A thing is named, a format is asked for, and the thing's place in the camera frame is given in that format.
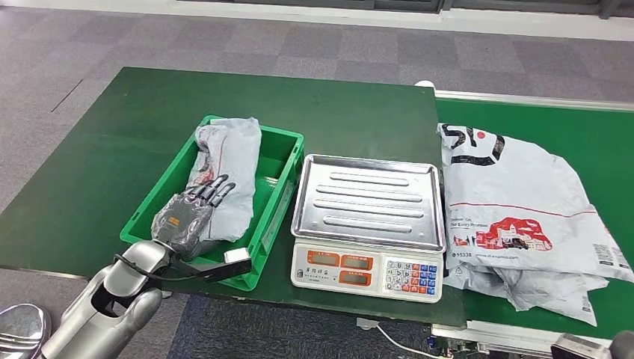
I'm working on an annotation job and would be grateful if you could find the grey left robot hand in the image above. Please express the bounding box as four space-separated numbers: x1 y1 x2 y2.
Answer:
150 174 238 262

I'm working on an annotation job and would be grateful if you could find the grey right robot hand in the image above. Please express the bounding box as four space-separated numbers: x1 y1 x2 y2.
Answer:
609 330 634 359

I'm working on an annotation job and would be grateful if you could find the small grey courier parcel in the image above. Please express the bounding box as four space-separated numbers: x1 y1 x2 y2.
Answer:
185 117 262 244

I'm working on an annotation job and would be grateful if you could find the crumpled grey courier parcel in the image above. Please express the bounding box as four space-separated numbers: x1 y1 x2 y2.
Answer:
443 265 610 328

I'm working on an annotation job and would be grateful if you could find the large grey courier parcel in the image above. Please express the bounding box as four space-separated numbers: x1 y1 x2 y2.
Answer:
437 123 634 283

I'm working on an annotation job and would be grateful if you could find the green conveyor belt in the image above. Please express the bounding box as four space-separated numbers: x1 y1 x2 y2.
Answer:
434 98 634 340

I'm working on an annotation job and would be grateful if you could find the green plastic crate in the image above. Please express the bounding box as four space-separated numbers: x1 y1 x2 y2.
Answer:
120 114 305 292

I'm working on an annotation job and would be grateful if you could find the white electronic scale steel tray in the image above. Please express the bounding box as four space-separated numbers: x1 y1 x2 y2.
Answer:
290 153 447 304

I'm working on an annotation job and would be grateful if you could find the shiny chrome object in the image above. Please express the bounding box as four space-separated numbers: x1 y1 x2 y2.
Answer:
0 303 52 359

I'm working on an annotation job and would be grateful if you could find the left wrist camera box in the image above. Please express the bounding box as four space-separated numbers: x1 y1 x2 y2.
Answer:
178 248 253 284

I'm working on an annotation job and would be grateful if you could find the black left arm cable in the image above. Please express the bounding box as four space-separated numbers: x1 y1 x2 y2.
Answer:
112 254 199 283

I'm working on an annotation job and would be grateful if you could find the circuit board with wires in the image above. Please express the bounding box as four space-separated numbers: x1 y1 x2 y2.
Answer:
426 336 487 359

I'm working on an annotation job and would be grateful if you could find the white power cable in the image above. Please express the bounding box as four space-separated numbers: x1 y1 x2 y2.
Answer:
374 324 440 359

